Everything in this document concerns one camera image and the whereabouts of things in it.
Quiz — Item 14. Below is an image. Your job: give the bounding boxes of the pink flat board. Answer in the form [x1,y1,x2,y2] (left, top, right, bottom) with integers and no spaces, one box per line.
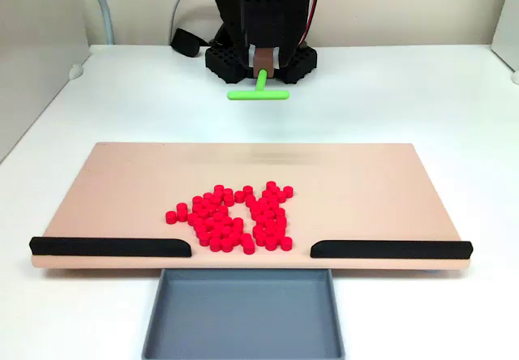
[31,141,471,274]

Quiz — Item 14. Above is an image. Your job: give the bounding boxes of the black foam rail strip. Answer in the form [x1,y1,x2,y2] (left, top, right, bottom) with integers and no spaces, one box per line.
[310,238,474,260]
[28,236,192,259]

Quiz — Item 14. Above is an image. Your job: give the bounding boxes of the green T-shaped pusher tool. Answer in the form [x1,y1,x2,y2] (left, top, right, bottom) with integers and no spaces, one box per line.
[226,47,290,102]

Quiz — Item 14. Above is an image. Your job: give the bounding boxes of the grey flexible hose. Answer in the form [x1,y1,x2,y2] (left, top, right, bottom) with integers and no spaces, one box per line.
[87,0,115,45]

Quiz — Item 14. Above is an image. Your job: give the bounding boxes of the white USB cable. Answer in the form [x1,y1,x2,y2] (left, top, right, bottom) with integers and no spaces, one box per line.
[169,0,208,47]

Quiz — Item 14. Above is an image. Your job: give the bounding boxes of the grey shallow tray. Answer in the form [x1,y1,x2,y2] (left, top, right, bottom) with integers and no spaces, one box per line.
[140,268,346,360]

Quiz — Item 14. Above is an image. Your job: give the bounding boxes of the red white servo cable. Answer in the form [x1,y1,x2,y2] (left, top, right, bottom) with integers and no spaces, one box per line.
[298,0,321,49]

